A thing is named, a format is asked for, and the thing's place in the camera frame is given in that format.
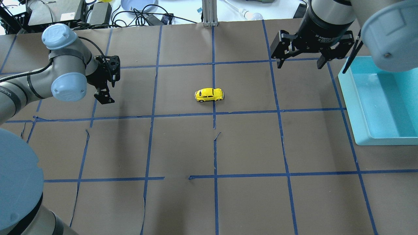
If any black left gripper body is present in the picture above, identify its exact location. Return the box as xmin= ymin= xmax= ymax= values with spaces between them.
xmin=86 ymin=55 xmax=121 ymax=89

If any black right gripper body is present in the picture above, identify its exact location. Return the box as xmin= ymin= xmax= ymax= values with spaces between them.
xmin=296 ymin=0 xmax=355 ymax=53

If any yellow toy beetle car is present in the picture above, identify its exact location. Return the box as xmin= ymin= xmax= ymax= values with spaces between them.
xmin=194 ymin=88 xmax=225 ymax=102

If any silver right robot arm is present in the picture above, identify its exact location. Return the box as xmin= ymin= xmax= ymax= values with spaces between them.
xmin=270 ymin=0 xmax=418 ymax=73

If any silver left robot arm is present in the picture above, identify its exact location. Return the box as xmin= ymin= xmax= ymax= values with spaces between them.
xmin=0 ymin=23 xmax=121 ymax=235

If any black power adapter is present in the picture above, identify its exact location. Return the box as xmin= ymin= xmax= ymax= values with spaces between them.
xmin=87 ymin=2 xmax=112 ymax=25

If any light blue plastic bin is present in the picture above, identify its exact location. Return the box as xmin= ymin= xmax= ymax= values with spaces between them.
xmin=338 ymin=56 xmax=418 ymax=146

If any light blue plate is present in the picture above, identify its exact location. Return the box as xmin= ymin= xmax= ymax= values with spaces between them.
xmin=120 ymin=0 xmax=158 ymax=14

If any black computer box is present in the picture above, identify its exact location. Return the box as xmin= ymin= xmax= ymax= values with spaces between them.
xmin=28 ymin=0 xmax=86 ymax=26

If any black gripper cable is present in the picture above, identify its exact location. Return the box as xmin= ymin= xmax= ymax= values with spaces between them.
xmin=78 ymin=36 xmax=105 ymax=57

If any aluminium frame post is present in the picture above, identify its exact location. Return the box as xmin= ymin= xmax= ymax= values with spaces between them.
xmin=202 ymin=0 xmax=218 ymax=27

